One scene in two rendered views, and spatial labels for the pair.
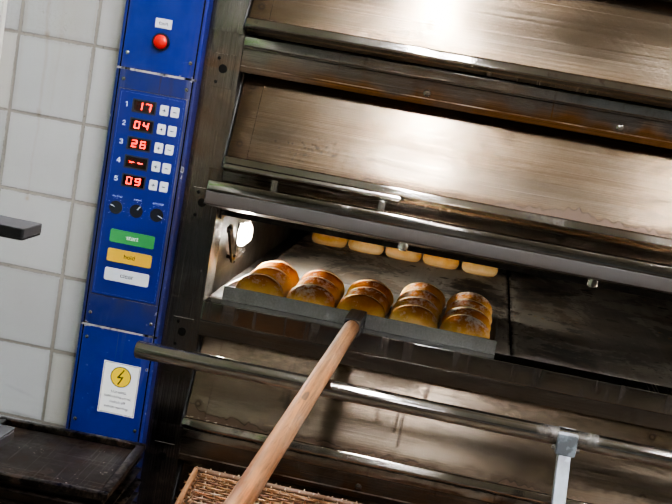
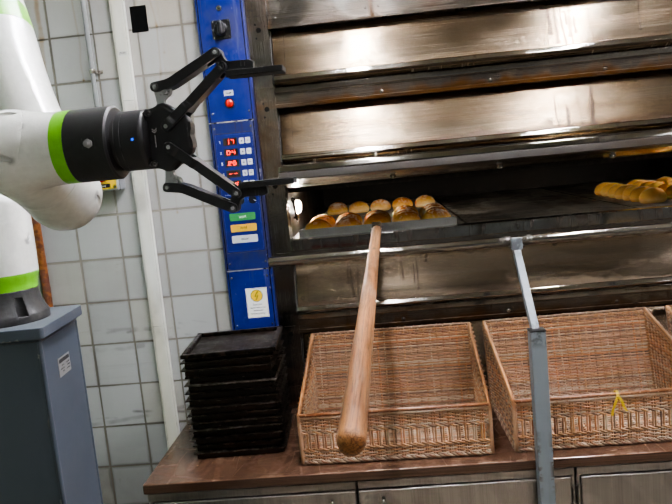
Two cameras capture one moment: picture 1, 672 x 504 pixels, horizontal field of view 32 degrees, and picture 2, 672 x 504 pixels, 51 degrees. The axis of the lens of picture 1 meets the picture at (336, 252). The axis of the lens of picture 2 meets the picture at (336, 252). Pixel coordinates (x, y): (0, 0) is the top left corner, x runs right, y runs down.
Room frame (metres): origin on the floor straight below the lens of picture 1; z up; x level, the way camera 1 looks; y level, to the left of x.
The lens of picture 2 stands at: (-0.17, 0.18, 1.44)
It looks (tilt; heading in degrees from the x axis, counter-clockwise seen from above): 7 degrees down; 358
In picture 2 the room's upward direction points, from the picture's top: 6 degrees counter-clockwise
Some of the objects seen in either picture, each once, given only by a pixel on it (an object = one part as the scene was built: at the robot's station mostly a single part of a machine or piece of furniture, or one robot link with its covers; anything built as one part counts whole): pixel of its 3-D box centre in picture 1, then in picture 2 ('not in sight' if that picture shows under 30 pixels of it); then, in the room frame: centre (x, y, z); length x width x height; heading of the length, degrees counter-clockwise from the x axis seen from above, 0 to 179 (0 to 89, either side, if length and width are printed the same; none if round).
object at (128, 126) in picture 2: not in sight; (157, 138); (0.75, 0.35, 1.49); 0.09 x 0.07 x 0.08; 83
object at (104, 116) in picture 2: not in sight; (102, 144); (0.76, 0.43, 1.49); 0.12 x 0.06 x 0.09; 173
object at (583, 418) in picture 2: not in sight; (586, 372); (1.92, -0.63, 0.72); 0.56 x 0.49 x 0.28; 85
